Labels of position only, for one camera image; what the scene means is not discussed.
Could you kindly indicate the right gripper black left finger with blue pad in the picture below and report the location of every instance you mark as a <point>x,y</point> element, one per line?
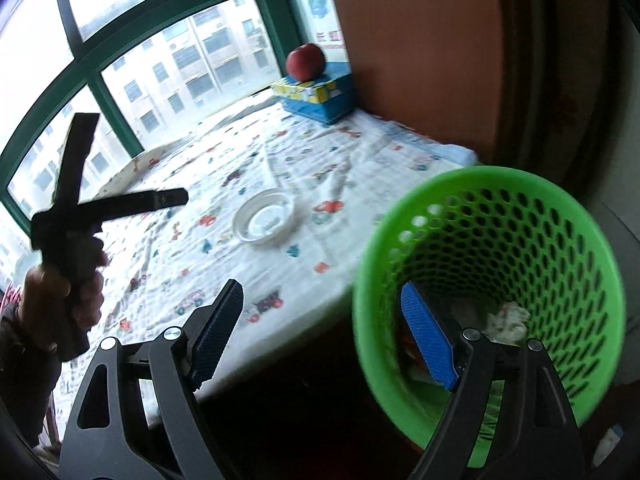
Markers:
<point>107,435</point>

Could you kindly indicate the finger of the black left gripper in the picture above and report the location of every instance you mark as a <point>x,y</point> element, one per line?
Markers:
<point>77,147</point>
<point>121,206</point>

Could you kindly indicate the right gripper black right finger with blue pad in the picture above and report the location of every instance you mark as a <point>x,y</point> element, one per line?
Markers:
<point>536,431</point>

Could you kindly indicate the white paper trash in basket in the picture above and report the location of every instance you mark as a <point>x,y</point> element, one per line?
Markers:
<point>508,325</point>

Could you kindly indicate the person's left hand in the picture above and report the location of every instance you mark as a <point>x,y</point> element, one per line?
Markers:
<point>42,310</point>

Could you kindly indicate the clear plastic lid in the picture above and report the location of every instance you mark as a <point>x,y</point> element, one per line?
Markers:
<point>264,217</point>

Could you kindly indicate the patterned white bed sheet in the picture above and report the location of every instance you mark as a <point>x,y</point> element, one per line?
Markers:
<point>344,178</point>

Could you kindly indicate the green perforated plastic basket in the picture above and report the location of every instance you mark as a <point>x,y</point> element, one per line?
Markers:
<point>491,235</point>

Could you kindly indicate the red apple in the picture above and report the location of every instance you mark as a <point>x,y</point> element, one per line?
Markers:
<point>306,63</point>

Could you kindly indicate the blue yellow tissue box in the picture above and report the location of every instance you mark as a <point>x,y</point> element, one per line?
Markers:
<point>327,99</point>

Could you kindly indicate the green window frame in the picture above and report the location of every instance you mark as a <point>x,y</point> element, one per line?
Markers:
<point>91,57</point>

